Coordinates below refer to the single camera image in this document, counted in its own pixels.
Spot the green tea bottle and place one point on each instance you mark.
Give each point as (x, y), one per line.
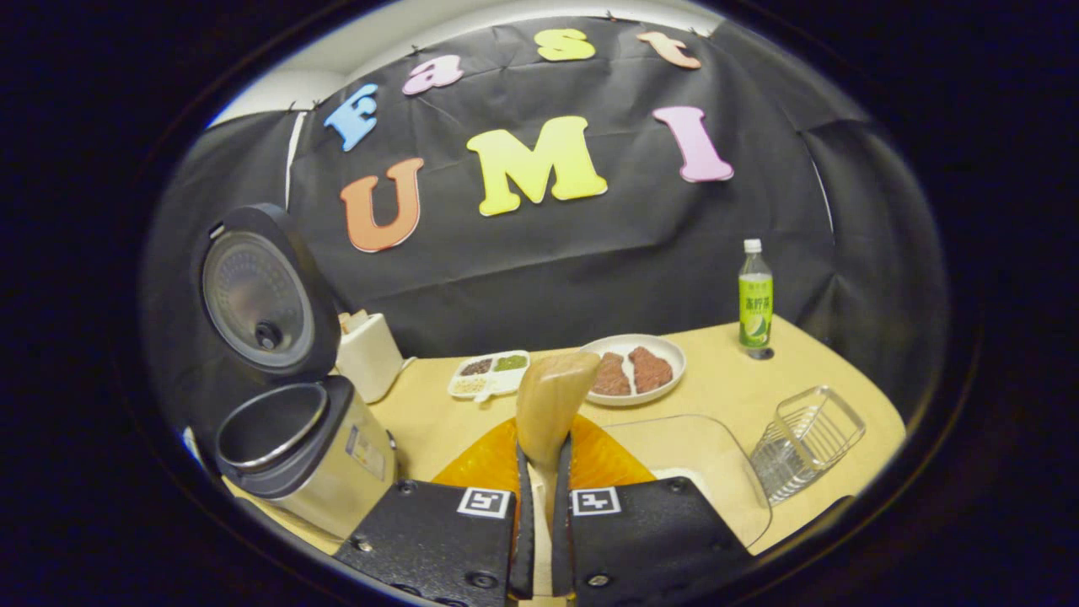
(755, 303)

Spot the white toaster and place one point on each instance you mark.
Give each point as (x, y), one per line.
(371, 362)

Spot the toast slice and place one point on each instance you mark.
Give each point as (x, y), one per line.
(354, 320)

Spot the black backdrop cloth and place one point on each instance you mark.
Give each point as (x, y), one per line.
(590, 270)

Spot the wooden spoon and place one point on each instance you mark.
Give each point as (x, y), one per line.
(552, 396)

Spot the black silver rice cooker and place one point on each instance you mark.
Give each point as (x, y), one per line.
(320, 472)

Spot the white divided bean tray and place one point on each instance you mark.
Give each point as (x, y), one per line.
(489, 375)

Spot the white plate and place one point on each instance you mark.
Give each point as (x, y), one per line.
(632, 400)

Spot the brown meat piece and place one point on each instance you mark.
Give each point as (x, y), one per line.
(651, 369)
(611, 375)

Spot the clear white rice container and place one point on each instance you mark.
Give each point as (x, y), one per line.
(708, 455)

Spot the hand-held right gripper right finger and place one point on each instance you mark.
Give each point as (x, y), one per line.
(562, 539)

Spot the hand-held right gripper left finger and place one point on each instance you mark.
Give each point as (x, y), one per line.
(524, 539)

